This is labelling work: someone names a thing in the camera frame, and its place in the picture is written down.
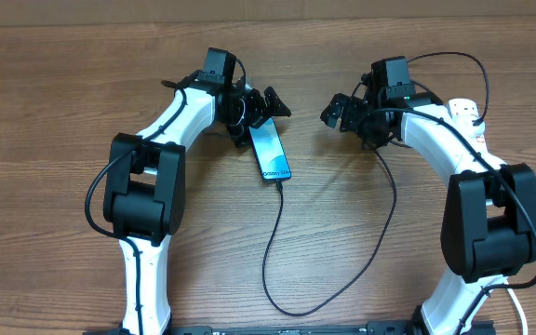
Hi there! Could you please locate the black USB charging cable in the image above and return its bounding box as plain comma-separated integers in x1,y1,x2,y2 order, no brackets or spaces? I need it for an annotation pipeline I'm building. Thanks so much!
261,51,490,318

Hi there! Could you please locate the white power strip cord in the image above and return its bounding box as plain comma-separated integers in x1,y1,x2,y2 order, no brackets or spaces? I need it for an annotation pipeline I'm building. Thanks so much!
504,278,529,335

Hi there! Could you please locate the white power strip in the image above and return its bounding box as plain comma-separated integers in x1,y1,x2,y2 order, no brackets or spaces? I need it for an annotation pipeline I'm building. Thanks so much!
446,98,488,153

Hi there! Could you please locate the white charger plug adapter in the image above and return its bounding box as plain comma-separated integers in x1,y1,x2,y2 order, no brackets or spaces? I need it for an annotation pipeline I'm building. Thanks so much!
462,114,486,138

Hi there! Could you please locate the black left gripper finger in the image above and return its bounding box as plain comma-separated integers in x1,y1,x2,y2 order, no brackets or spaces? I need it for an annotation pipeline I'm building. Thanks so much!
263,87,291,118
228,126,252,148

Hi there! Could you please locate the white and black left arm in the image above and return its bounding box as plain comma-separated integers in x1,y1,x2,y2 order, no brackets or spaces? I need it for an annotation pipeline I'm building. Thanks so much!
96,48,291,334

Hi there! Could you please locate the blue Samsung Galaxy smartphone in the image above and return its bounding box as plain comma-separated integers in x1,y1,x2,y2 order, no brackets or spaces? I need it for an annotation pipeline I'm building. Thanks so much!
249,118,292,181

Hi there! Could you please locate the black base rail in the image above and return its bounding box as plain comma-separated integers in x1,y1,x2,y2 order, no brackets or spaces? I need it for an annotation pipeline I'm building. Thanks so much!
81,318,497,335

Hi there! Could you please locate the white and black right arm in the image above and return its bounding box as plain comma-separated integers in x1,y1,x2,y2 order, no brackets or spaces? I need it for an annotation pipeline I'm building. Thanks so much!
320,56,536,334

